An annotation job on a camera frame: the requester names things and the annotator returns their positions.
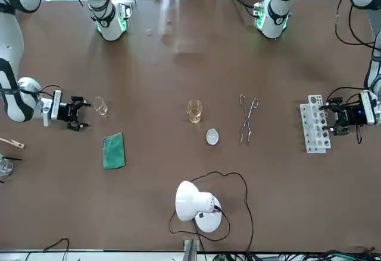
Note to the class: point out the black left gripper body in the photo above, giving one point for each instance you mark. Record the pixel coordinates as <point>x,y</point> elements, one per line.
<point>355,116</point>

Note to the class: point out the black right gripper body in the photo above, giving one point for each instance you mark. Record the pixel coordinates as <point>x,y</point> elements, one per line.
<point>66,111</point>

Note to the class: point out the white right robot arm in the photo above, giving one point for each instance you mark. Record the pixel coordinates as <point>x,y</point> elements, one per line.
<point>12,41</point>

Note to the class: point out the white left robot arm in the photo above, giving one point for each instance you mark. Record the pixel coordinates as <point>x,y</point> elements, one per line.
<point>278,20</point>

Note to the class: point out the white test tube rack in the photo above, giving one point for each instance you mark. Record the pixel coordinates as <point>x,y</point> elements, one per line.
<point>312,136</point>

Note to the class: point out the folded green cloth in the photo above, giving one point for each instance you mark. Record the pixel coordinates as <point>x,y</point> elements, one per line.
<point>114,151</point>

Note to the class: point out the wooden test tube clamp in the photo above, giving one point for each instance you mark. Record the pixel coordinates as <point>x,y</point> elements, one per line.
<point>12,143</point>

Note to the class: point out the metal crucible tongs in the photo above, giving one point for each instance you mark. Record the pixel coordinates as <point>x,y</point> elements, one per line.
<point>246,122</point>

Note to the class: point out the glass beaker with amber liquid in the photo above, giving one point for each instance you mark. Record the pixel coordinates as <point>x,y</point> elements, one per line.
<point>195,113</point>

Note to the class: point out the small white dish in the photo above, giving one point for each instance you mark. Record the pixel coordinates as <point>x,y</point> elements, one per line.
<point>212,137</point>

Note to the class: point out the white desk lamp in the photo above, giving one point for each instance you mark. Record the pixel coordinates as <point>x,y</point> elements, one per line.
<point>190,201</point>

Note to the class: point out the aluminium frame post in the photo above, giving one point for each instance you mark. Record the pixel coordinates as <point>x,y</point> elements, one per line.
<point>190,249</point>

